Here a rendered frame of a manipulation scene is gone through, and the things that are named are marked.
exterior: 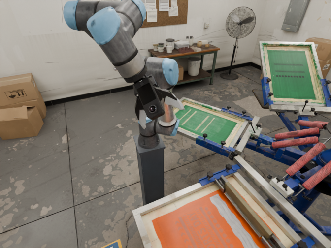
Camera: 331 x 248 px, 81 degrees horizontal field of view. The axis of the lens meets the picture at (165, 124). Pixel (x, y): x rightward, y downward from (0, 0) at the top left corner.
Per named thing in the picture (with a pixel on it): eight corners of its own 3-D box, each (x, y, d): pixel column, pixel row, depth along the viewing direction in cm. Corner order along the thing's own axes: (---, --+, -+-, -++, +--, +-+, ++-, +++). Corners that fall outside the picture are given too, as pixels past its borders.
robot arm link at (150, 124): (143, 123, 136) (141, 107, 128) (161, 126, 133) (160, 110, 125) (136, 134, 127) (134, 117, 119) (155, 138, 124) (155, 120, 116)
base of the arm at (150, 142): (136, 137, 140) (134, 126, 134) (155, 132, 144) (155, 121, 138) (141, 150, 128) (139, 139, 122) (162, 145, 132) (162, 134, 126)
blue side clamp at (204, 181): (201, 191, 134) (202, 184, 129) (197, 185, 137) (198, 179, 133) (235, 175, 144) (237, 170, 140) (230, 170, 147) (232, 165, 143)
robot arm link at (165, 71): (159, 122, 133) (148, 50, 90) (181, 126, 130) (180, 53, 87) (154, 137, 126) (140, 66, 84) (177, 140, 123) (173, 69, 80)
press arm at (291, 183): (278, 199, 123) (281, 194, 120) (270, 191, 128) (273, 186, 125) (296, 189, 129) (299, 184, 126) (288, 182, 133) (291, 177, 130)
